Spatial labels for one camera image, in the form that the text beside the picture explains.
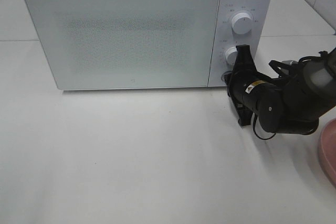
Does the white upper microwave knob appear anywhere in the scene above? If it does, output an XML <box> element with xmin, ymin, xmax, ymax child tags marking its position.
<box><xmin>231</xmin><ymin>11</ymin><xmax>253</xmax><ymax>35</ymax></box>

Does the white round door button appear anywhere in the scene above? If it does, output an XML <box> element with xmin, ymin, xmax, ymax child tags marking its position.
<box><xmin>221</xmin><ymin>71</ymin><xmax>231</xmax><ymax>83</ymax></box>

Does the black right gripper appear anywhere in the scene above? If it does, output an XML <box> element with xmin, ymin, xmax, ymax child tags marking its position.
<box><xmin>226</xmin><ymin>45</ymin><xmax>278</xmax><ymax>126</ymax></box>

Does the white lower microwave knob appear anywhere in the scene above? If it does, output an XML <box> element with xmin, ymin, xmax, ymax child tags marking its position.
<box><xmin>225</xmin><ymin>47</ymin><xmax>238</xmax><ymax>66</ymax></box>

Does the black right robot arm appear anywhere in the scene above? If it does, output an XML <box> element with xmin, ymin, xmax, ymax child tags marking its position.
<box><xmin>224</xmin><ymin>45</ymin><xmax>335</xmax><ymax>135</ymax></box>

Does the pink round plate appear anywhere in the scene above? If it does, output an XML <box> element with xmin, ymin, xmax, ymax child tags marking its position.
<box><xmin>318</xmin><ymin>119</ymin><xmax>335</xmax><ymax>187</ymax></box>

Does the white microwave door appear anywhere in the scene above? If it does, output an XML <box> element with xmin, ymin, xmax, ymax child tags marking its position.
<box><xmin>25</xmin><ymin>0</ymin><xmax>218</xmax><ymax>90</ymax></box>

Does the white microwave knob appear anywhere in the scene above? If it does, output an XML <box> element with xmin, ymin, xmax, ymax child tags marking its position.
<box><xmin>231</xmin><ymin>11</ymin><xmax>253</xmax><ymax>35</ymax></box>
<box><xmin>225</xmin><ymin>47</ymin><xmax>238</xmax><ymax>66</ymax></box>

